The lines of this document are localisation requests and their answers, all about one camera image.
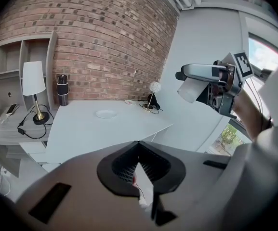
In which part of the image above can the thin black looped cable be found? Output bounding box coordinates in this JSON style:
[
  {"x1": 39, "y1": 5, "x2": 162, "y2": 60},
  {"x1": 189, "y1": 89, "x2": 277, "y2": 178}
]
[{"x1": 138, "y1": 99, "x2": 165, "y2": 116}]

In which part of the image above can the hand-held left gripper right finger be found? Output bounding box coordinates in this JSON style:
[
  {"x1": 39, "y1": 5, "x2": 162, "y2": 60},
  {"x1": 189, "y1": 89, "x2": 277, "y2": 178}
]
[{"x1": 138, "y1": 140, "x2": 231, "y2": 231}]

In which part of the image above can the white saucer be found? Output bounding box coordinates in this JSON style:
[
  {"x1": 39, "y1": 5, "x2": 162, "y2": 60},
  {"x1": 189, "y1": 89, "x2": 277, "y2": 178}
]
[{"x1": 95, "y1": 109, "x2": 118, "y2": 119}]

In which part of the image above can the globe shade brass lamp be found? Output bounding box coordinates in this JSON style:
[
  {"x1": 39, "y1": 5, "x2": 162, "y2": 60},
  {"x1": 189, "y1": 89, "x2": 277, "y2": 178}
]
[{"x1": 138, "y1": 80, "x2": 162, "y2": 114}]

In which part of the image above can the small white cup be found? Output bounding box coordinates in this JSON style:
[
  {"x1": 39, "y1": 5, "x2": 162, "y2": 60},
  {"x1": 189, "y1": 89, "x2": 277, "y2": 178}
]
[{"x1": 177, "y1": 77, "x2": 208, "y2": 104}]

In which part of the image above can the black lamp cable with switch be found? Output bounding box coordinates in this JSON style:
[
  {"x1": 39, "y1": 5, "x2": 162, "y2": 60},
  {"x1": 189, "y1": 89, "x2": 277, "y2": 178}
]
[{"x1": 17, "y1": 104, "x2": 55, "y2": 140}]

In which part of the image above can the black power adapter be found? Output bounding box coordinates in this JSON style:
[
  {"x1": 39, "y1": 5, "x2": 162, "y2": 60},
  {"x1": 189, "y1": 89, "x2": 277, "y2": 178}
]
[{"x1": 147, "y1": 93, "x2": 159, "y2": 109}]

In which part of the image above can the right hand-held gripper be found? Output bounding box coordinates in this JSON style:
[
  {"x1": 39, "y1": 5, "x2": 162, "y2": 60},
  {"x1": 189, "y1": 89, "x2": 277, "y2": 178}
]
[{"x1": 175, "y1": 49, "x2": 254, "y2": 119}]

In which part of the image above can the black thermos bottle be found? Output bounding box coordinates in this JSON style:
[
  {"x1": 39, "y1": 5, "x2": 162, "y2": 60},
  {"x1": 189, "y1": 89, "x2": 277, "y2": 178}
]
[{"x1": 57, "y1": 74, "x2": 70, "y2": 106}]

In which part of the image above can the dark framed window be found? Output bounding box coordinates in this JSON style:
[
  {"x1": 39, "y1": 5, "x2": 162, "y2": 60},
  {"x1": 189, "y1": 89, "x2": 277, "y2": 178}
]
[{"x1": 206, "y1": 32, "x2": 278, "y2": 156}]

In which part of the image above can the grey wooden shelf unit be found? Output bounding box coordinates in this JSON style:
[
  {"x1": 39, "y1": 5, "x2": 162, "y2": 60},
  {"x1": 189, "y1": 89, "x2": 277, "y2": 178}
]
[{"x1": 0, "y1": 30, "x2": 59, "y2": 154}]

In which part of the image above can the person's right forearm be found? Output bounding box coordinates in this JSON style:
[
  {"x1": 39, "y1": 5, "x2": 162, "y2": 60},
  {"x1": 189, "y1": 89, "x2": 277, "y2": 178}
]
[{"x1": 232, "y1": 90, "x2": 274, "y2": 142}]

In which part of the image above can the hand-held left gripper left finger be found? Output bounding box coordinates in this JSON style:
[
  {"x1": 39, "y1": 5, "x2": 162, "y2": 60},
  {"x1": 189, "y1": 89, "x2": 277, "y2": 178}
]
[{"x1": 15, "y1": 140, "x2": 144, "y2": 231}]

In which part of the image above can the white shade brass table lamp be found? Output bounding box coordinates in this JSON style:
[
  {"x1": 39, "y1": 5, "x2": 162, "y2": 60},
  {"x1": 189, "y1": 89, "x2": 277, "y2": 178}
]
[{"x1": 22, "y1": 61, "x2": 50, "y2": 125}]

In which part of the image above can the white smartphone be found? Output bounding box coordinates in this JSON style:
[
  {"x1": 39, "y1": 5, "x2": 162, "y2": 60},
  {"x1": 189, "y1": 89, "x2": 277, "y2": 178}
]
[{"x1": 5, "y1": 103, "x2": 18, "y2": 117}]

